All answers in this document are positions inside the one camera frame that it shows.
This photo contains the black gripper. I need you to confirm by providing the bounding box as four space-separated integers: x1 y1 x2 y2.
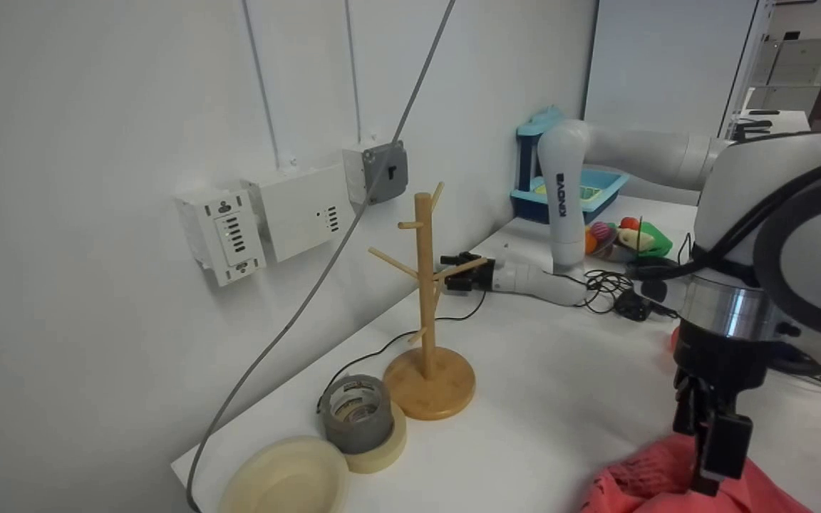
670 325 819 499

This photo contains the red sweatshirt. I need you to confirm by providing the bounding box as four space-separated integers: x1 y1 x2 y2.
575 430 819 513

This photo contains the green yellow toy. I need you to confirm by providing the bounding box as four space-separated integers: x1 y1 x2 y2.
615 212 677 262

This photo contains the red orange toy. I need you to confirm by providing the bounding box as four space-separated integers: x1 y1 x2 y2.
581 221 618 262

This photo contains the black plug adapter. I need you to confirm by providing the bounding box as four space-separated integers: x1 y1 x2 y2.
439 251 500 292

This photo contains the cream tape roll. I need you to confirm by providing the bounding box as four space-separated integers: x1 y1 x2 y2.
343 408 410 476

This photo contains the wooden mug tree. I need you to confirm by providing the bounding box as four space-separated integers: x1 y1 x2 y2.
365 178 483 420

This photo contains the white background device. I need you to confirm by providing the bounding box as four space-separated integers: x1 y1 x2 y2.
722 86 814 141

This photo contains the grey tape roll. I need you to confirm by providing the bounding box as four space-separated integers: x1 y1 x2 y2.
313 371 397 455

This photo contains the cream bowl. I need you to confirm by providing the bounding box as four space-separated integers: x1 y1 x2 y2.
221 432 350 513

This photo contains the grey junction box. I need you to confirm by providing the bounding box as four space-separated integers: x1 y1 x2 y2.
339 135 410 207

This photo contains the black cable bundle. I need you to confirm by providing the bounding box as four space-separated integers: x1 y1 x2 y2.
578 268 677 321

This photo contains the thin black table cable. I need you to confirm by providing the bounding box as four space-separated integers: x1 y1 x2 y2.
326 281 491 382

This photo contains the grey hanging cable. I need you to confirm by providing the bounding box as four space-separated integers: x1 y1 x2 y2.
182 0 463 509

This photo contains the white wall box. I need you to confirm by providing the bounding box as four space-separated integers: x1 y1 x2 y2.
243 163 356 265

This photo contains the white wall conduit pipe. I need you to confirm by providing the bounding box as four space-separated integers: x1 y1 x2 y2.
238 0 286 173
339 0 367 151

